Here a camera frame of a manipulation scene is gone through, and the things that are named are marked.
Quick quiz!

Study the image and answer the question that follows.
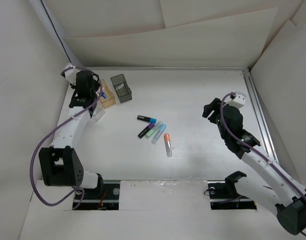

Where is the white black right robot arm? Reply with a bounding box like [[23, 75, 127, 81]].
[[202, 98, 306, 236]]

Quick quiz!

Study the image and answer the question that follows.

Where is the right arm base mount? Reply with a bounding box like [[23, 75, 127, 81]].
[[204, 171, 257, 210]]

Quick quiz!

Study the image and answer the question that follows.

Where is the aluminium rail edge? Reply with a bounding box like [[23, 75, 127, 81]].
[[86, 66, 249, 71], [242, 68, 278, 160]]

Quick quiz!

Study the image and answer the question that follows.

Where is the clear bottle blue nozzle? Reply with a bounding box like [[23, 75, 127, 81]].
[[98, 79, 108, 100]]

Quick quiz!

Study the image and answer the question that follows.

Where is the orange translucent container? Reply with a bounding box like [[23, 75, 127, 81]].
[[100, 86, 116, 109]]

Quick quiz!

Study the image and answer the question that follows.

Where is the grey translucent container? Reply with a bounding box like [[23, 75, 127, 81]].
[[110, 74, 132, 103]]

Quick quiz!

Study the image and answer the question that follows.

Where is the green clear-cap highlighter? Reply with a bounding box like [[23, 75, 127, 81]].
[[145, 121, 163, 138]]

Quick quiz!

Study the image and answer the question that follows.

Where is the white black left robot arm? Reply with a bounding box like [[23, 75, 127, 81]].
[[39, 69, 104, 198]]

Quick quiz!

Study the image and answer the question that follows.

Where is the black marker purple cap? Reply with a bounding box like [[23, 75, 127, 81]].
[[138, 123, 155, 139]]

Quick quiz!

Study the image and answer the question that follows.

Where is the aluminium rail back edge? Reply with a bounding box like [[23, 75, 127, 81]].
[[86, 66, 249, 71]]

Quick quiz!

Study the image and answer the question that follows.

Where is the orange highlighter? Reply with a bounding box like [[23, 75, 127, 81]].
[[164, 133, 172, 157]]

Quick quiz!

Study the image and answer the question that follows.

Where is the aluminium rail right edge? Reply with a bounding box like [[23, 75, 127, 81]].
[[242, 68, 278, 160]]

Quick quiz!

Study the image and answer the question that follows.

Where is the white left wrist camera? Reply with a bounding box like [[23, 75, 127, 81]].
[[61, 63, 78, 85]]

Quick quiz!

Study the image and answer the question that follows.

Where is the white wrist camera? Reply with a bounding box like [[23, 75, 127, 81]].
[[226, 91, 246, 109], [61, 63, 78, 85]]

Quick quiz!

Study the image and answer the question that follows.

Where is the light blue highlighter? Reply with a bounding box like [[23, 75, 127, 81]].
[[151, 124, 166, 144]]

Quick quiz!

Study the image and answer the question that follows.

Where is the black marker blue cap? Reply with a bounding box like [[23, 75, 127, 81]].
[[137, 115, 157, 124]]

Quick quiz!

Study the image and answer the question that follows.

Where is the clear translucent container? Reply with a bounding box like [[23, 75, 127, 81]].
[[91, 102, 105, 122]]

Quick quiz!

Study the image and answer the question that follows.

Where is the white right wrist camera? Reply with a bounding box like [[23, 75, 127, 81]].
[[226, 91, 246, 109]]

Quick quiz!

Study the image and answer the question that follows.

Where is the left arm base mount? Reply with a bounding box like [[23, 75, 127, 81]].
[[72, 180, 120, 211]]

